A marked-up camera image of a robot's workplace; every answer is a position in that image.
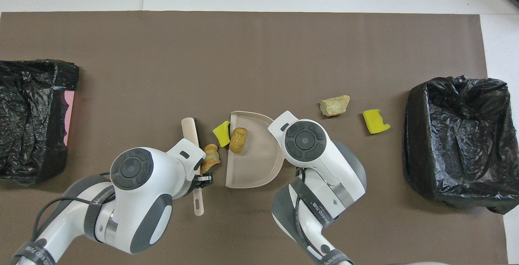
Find orange striped sponge piece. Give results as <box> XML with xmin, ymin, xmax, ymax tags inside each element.
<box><xmin>202</xmin><ymin>144</ymin><xmax>221</xmax><ymax>173</ymax></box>

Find small yellow sponge piece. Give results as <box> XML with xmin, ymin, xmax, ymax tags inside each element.
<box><xmin>212</xmin><ymin>121</ymin><xmax>231</xmax><ymax>147</ymax></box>

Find round brown sponge chunk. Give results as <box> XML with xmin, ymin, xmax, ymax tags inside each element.
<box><xmin>229</xmin><ymin>127</ymin><xmax>248</xmax><ymax>154</ymax></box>

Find beige brush black bristles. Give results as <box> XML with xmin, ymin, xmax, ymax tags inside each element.
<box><xmin>181</xmin><ymin>117</ymin><xmax>205</xmax><ymax>217</ymax></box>

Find beige plastic dustpan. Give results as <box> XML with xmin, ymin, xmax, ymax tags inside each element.
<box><xmin>225</xmin><ymin>111</ymin><xmax>285</xmax><ymax>189</ymax></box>

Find pink bin with black bag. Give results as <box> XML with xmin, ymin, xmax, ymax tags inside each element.
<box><xmin>0</xmin><ymin>59</ymin><xmax>80</xmax><ymax>186</ymax></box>

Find bin lined with black bag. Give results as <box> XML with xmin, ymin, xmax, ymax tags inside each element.
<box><xmin>402</xmin><ymin>75</ymin><xmax>519</xmax><ymax>214</ymax></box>

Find pale beige sponge chunk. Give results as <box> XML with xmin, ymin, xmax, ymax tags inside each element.
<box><xmin>320</xmin><ymin>95</ymin><xmax>351</xmax><ymax>117</ymax></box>

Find brown table mat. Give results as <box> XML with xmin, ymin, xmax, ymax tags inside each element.
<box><xmin>0</xmin><ymin>11</ymin><xmax>509</xmax><ymax>265</ymax></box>

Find notched yellow sponge piece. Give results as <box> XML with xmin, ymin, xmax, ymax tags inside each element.
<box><xmin>362</xmin><ymin>109</ymin><xmax>391</xmax><ymax>135</ymax></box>

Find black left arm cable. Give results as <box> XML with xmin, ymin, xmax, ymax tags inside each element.
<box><xmin>32</xmin><ymin>172</ymin><xmax>115</xmax><ymax>239</ymax></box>

